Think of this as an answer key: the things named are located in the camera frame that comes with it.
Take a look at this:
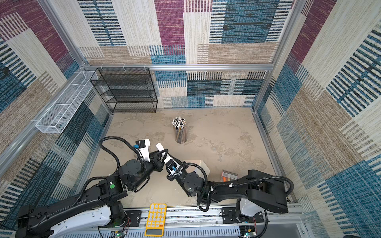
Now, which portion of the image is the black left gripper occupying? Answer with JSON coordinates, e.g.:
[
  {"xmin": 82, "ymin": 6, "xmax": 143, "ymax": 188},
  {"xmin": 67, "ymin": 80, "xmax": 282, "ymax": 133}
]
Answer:
[{"xmin": 129, "ymin": 149, "xmax": 168, "ymax": 192}]

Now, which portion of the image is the white glue stick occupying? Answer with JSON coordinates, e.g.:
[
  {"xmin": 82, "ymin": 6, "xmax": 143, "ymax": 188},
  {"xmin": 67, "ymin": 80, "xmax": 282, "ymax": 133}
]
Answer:
[{"xmin": 156, "ymin": 143, "xmax": 165, "ymax": 153}]

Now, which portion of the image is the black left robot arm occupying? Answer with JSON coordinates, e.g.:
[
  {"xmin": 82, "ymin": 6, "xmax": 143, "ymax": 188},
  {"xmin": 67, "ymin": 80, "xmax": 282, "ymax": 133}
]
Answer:
[{"xmin": 15, "ymin": 136, "xmax": 168, "ymax": 238}]

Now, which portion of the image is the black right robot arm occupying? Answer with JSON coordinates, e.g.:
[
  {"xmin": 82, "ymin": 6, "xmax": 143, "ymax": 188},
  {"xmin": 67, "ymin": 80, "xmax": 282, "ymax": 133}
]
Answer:
[{"xmin": 162, "ymin": 156, "xmax": 294, "ymax": 217}]

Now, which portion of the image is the metal cup of pencils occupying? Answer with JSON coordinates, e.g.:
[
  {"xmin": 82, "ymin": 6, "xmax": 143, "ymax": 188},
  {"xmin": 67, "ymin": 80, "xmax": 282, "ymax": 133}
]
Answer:
[{"xmin": 172, "ymin": 116, "xmax": 187, "ymax": 144}]

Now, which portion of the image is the pack of coloured highlighters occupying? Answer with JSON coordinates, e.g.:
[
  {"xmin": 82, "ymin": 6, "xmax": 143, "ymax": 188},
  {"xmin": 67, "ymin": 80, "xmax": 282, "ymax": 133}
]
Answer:
[{"xmin": 221, "ymin": 170, "xmax": 238, "ymax": 182}]

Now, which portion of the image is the yellow calculator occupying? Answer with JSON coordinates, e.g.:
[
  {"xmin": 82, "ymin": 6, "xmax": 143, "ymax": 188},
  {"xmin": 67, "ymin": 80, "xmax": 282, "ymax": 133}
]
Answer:
[{"xmin": 144, "ymin": 203, "xmax": 167, "ymax": 237}]

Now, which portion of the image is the aluminium front rail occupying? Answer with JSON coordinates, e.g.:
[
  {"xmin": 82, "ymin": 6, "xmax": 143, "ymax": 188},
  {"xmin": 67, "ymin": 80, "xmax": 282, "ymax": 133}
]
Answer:
[{"xmin": 52, "ymin": 204, "xmax": 312, "ymax": 237}]

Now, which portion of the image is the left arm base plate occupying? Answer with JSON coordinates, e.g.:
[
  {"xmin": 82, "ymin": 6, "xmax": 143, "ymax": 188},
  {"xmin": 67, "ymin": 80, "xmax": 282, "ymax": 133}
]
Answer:
[{"xmin": 100, "ymin": 210, "xmax": 141, "ymax": 228}]

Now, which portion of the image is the black wire shelf rack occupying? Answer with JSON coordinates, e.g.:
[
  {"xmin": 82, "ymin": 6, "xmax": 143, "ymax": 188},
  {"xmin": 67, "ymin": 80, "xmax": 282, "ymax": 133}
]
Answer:
[{"xmin": 90, "ymin": 67, "xmax": 158, "ymax": 113}]

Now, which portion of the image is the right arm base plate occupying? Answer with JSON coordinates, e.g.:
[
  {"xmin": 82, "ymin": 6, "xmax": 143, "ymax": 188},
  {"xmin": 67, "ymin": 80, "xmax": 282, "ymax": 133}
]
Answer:
[{"xmin": 219, "ymin": 207, "xmax": 265, "ymax": 224}]

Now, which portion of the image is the white wire mesh basket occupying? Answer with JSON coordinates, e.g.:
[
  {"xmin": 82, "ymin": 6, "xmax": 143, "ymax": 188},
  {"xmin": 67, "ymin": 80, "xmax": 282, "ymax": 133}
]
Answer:
[{"xmin": 35, "ymin": 70, "xmax": 94, "ymax": 134}]

